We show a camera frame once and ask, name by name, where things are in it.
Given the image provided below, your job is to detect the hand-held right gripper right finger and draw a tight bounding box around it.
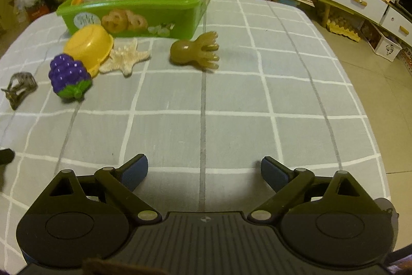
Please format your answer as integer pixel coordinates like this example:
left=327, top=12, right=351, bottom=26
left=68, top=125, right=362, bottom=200
left=248, top=156, right=374, bottom=224

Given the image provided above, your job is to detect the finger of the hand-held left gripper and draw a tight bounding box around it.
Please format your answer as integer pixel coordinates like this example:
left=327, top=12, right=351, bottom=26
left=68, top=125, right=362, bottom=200
left=0, top=148, right=15, bottom=166

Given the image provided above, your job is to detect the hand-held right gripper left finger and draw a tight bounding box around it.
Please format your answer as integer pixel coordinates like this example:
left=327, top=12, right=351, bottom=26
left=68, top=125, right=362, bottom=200
left=48, top=153, right=162, bottom=224

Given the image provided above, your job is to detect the grey hair claw clip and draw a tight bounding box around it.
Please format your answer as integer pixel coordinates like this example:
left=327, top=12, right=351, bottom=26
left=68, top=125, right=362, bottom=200
left=1, top=71, right=37, bottom=110

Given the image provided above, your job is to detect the purple toy grape bunch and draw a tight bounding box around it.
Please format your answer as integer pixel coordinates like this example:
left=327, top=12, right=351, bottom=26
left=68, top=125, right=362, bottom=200
left=49, top=53, right=92, bottom=100

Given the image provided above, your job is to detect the beige starfish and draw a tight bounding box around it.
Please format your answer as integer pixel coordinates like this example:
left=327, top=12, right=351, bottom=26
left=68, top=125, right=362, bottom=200
left=99, top=38, right=152, bottom=77

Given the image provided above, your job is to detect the dark brown octopus massager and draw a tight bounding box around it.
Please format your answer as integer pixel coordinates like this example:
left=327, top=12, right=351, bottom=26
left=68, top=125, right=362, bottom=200
left=170, top=31, right=220, bottom=70

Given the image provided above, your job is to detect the yellow plastic bowl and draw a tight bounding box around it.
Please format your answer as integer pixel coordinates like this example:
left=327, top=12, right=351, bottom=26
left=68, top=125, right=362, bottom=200
left=63, top=24, right=115, bottom=77

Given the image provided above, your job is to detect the green plastic bin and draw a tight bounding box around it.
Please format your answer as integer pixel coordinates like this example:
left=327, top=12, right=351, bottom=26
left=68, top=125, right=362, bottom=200
left=56, top=0, right=218, bottom=39

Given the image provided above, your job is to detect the grey checked tablecloth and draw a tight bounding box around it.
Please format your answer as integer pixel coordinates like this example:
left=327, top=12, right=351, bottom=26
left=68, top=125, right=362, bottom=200
left=0, top=0, right=390, bottom=275

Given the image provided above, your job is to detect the white carved crate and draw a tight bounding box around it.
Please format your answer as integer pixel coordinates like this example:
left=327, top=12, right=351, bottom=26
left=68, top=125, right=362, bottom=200
left=362, top=20, right=403, bottom=62

